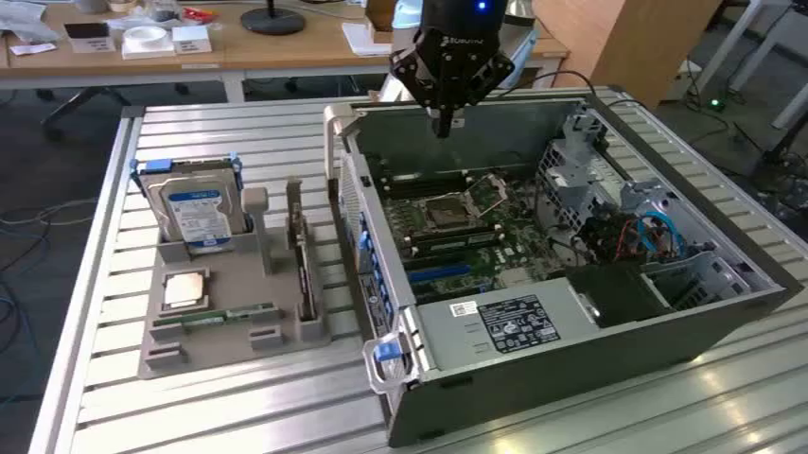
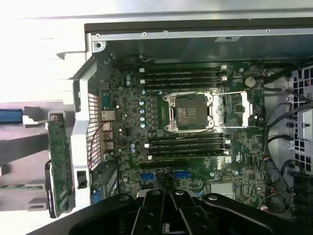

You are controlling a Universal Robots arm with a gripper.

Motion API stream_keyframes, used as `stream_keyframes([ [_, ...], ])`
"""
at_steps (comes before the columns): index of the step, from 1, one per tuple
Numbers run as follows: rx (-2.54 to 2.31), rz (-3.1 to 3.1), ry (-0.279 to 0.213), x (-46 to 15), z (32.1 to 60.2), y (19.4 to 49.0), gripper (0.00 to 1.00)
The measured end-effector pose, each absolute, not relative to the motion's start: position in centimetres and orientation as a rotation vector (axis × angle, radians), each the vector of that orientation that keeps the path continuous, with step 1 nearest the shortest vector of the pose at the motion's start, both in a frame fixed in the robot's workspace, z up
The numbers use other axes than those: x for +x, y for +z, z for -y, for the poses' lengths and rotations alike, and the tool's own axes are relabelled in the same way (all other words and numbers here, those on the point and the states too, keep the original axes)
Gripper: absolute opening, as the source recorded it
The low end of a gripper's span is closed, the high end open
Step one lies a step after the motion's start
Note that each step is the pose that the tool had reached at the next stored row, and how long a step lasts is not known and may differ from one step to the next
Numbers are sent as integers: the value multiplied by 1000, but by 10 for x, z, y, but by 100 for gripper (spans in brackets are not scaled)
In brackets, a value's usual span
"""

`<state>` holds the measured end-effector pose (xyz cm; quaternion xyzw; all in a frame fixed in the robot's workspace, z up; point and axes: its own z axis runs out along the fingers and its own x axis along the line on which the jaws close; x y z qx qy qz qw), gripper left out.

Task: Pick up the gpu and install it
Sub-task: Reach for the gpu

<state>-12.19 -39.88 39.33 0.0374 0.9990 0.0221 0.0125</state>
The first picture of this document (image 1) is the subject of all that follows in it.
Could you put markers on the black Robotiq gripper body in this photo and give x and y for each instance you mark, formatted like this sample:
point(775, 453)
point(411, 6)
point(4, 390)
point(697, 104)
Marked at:
point(461, 33)

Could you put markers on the Nvidia graphics card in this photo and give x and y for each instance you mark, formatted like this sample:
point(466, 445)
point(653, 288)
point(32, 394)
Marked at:
point(306, 265)

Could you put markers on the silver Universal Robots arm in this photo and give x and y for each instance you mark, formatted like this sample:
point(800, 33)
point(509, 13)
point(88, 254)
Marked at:
point(403, 12)

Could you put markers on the white paper stack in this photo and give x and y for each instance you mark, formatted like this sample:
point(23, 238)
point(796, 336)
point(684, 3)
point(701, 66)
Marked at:
point(366, 42)

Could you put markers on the brown cardboard box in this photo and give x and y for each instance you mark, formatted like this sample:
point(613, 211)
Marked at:
point(378, 14)

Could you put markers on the long wooden desk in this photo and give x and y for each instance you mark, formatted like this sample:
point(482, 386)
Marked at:
point(283, 52)

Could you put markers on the metal socket cover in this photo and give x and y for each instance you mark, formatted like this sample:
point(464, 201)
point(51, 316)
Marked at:
point(489, 194)

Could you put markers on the round black lamp base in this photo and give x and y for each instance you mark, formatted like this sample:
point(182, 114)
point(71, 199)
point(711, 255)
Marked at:
point(273, 23)

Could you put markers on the silver metal disk bay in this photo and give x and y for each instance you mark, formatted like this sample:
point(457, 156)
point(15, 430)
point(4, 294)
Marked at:
point(568, 189)
point(695, 284)

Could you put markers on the CPU socket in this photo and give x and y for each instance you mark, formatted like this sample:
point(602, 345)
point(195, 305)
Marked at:
point(447, 213)

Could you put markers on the dark installed RAM stick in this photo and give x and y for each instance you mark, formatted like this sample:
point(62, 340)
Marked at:
point(454, 240)

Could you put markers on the green motherboard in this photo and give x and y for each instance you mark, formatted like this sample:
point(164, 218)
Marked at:
point(505, 246)

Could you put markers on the black device with green light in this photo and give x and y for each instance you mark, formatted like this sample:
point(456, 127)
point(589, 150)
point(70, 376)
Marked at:
point(716, 103)

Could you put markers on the white cube box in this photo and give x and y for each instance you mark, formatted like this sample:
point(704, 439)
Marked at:
point(191, 38)

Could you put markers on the red small packet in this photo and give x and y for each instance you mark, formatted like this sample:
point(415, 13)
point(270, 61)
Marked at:
point(196, 15)

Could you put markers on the blue expansion slot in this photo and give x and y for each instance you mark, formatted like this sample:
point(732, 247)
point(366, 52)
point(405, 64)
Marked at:
point(438, 273)

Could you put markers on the flat white box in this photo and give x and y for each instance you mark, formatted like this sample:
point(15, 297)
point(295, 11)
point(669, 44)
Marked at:
point(151, 53)

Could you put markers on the clear bag with black contents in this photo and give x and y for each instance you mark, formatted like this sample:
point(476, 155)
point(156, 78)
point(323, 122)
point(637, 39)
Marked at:
point(160, 14)

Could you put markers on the white tape roll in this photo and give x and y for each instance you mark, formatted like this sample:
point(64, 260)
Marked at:
point(144, 42)

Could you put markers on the hard disk with blue carrier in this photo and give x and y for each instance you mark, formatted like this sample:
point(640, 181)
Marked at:
point(195, 213)

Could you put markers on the white box with black lid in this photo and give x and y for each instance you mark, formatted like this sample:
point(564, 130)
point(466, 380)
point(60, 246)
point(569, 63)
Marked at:
point(91, 42)

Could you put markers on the grey plastic parts rack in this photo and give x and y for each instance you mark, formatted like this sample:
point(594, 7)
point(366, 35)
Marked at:
point(253, 293)

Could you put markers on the grey cup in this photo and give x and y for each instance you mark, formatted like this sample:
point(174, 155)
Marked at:
point(91, 5)

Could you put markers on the grey power supply unit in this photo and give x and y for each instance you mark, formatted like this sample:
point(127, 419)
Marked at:
point(454, 331)

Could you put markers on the black chair base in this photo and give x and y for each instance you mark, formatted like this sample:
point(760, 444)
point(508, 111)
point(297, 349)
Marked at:
point(70, 108)

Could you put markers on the silver CPU chip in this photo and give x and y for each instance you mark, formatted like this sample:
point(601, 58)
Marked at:
point(184, 288)

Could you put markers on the green RAM stick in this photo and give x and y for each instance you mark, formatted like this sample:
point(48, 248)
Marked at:
point(214, 316)

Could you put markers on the white paper slip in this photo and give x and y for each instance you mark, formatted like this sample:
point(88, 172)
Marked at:
point(31, 48)

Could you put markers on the crumpled clear plastic bag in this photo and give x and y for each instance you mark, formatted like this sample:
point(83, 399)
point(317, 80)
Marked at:
point(21, 19)

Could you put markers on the dark grey PC case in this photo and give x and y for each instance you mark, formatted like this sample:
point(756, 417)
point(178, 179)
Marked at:
point(568, 378)

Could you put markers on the white desk frame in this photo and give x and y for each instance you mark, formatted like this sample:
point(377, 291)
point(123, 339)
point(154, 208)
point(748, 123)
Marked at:
point(792, 106)

